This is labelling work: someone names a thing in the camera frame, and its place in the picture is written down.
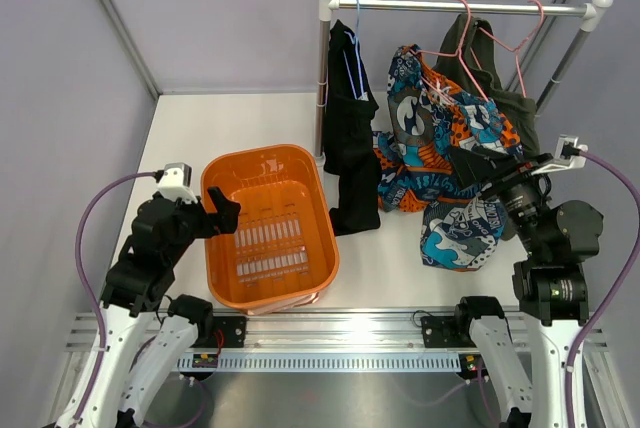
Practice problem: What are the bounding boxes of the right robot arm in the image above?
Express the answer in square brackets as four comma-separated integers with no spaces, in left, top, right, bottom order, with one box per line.
[449,140,603,427]

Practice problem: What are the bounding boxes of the black shorts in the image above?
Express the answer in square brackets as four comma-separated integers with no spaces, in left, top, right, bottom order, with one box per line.
[323,21,381,236]

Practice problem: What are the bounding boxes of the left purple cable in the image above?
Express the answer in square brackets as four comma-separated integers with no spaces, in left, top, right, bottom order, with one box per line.
[73,171,166,359]

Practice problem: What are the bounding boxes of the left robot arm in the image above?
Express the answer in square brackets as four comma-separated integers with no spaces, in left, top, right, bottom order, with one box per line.
[54,186,241,427]

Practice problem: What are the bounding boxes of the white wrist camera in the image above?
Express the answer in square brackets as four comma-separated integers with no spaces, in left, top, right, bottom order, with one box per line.
[154,162,198,204]
[533,135,588,175]

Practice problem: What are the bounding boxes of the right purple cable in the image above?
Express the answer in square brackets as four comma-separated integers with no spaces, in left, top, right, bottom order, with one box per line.
[564,150,640,428]

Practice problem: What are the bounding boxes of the pink wire hanger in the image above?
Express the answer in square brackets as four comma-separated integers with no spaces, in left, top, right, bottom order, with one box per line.
[408,0,494,105]
[477,0,546,99]

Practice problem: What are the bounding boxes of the dark green shorts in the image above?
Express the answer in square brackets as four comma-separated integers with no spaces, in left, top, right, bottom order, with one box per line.
[433,14,540,158]

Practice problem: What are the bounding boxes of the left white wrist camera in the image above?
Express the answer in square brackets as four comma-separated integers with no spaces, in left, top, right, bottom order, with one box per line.
[154,162,198,204]

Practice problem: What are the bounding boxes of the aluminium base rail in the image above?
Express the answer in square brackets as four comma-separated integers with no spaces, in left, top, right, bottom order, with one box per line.
[64,310,611,353]

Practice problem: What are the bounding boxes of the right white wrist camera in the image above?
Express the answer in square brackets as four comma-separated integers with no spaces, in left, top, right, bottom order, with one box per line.
[533,135,588,175]

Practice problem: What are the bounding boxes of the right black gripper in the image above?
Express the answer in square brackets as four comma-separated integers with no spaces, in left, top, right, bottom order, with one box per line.
[447,144,553,259]

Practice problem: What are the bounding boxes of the orange plastic basket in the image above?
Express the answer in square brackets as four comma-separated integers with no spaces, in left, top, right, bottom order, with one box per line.
[200,144,340,315]

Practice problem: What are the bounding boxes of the blue wire hanger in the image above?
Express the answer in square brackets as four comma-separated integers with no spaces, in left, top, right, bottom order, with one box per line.
[344,0,369,101]

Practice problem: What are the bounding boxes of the purple cable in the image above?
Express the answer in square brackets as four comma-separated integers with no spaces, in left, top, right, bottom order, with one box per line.
[564,150,640,428]
[73,171,166,359]

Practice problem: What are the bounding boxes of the white slotted cable duct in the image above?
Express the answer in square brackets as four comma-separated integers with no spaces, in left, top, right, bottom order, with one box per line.
[174,352,462,373]

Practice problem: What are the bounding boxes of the metal clothes rack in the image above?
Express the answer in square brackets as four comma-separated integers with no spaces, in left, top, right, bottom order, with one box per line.
[312,0,614,167]

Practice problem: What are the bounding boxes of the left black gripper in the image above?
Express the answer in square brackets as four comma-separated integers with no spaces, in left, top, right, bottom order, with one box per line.
[165,186,240,265]

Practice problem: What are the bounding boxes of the patterned blue orange shorts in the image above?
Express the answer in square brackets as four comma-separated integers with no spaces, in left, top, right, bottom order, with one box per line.
[373,45,523,272]

